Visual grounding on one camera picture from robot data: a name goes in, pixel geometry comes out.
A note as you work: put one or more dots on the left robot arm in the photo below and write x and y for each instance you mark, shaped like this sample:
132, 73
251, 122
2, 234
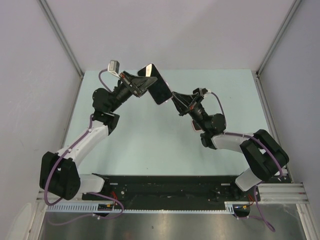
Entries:
59, 170

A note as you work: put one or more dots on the right aluminium corner post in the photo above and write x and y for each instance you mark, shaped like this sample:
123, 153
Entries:
296, 4

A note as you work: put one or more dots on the left aluminium corner post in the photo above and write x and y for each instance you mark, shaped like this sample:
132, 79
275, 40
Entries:
57, 30

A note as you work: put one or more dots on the aluminium front rail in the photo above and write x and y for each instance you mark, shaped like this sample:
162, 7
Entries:
269, 193

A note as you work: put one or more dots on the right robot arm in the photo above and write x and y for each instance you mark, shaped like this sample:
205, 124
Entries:
265, 157

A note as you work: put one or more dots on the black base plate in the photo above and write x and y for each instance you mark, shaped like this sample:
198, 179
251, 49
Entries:
210, 187

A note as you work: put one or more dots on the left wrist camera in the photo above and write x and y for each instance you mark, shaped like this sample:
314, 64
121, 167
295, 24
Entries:
113, 68

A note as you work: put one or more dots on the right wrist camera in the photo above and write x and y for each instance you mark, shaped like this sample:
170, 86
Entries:
204, 92

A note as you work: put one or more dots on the aluminium corner post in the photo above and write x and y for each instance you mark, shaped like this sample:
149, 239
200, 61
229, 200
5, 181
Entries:
57, 30
296, 4

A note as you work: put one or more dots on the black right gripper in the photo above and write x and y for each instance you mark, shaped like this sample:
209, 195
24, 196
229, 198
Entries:
181, 102

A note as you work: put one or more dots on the right aluminium side rail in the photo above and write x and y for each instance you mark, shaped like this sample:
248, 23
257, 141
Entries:
266, 108

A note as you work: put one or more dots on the clear phone case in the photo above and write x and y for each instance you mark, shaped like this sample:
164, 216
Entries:
165, 82

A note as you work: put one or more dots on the white slotted cable duct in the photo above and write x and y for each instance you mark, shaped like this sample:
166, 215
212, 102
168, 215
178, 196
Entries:
226, 207

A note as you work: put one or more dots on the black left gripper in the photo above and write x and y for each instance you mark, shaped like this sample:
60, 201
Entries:
139, 84

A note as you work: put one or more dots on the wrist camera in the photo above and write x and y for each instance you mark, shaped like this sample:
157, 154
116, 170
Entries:
113, 68
204, 92

